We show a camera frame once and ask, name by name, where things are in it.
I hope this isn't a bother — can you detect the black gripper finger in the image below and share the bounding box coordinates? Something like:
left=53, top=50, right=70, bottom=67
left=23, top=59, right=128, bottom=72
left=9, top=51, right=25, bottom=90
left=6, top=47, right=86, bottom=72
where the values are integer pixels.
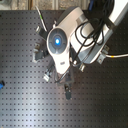
left=64, top=71, right=74, bottom=100

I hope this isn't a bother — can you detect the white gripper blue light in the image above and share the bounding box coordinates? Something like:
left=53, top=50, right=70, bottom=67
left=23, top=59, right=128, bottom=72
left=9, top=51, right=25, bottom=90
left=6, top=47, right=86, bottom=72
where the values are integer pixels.
left=43, top=27, right=73, bottom=82

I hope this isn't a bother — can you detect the white cable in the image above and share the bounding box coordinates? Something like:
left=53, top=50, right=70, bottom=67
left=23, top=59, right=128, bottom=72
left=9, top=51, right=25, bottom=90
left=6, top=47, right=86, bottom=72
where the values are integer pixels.
left=105, top=53, right=128, bottom=60

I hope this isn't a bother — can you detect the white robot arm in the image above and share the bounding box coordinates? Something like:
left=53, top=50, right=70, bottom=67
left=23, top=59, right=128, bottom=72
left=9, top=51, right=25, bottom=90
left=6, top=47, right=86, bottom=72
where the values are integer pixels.
left=46, top=0, right=128, bottom=99

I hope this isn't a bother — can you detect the blue object at edge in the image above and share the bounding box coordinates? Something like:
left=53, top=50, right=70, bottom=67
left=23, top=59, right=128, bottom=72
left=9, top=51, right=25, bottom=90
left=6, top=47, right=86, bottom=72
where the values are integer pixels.
left=0, top=80, right=5, bottom=90

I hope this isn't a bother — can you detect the metal bracket on arm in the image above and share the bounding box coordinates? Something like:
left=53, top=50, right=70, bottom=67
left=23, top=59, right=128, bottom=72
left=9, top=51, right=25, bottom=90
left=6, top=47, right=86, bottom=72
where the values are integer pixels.
left=97, top=45, right=109, bottom=64

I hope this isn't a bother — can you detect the black cable bundle on arm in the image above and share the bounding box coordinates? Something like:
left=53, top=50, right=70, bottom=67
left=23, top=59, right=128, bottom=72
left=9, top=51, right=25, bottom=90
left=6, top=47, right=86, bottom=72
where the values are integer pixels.
left=71, top=0, right=116, bottom=64

